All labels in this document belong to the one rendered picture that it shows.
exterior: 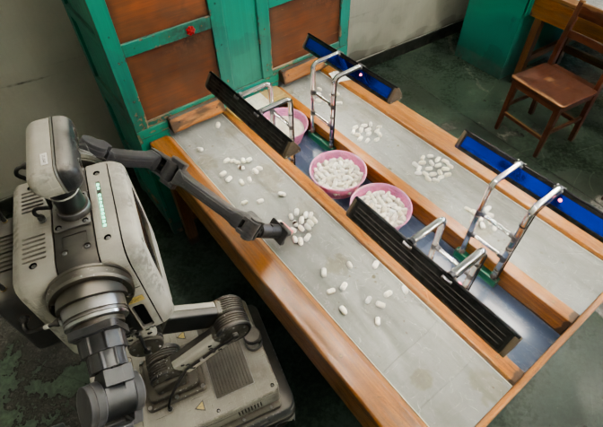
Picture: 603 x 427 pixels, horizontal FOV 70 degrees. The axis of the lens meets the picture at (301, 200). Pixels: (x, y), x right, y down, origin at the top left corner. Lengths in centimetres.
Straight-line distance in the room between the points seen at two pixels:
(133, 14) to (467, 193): 161
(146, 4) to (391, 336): 161
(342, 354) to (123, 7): 156
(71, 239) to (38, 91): 205
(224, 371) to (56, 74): 198
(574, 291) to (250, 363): 125
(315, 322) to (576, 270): 103
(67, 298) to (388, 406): 97
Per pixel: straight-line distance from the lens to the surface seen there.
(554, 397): 254
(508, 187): 212
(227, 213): 159
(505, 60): 425
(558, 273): 193
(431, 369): 157
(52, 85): 300
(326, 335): 154
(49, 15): 285
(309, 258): 172
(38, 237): 105
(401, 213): 190
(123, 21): 203
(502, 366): 162
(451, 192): 204
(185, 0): 211
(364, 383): 149
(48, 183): 89
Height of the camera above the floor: 216
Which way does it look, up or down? 48 degrees down
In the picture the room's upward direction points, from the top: 1 degrees counter-clockwise
